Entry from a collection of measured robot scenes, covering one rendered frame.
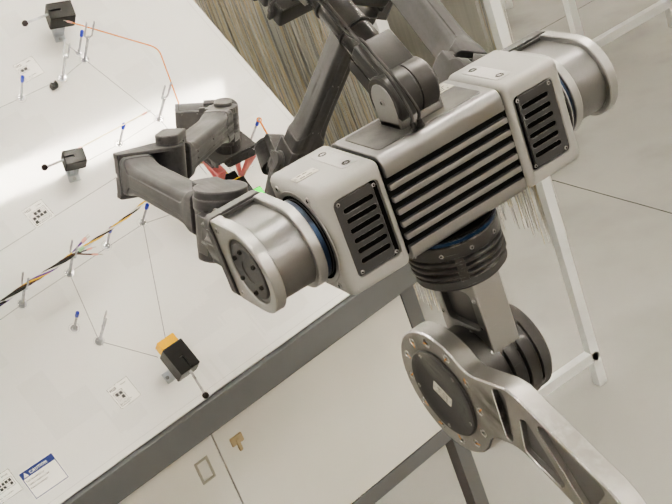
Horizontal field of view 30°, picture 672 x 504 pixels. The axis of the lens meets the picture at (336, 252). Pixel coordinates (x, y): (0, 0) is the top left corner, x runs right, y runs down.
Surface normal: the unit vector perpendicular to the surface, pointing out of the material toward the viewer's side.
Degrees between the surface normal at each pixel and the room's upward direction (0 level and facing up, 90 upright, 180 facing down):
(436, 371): 90
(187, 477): 90
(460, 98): 0
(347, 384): 90
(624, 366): 0
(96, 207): 50
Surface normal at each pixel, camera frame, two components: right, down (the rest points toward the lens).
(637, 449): -0.32, -0.85
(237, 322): 0.26, -0.42
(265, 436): 0.61, 0.16
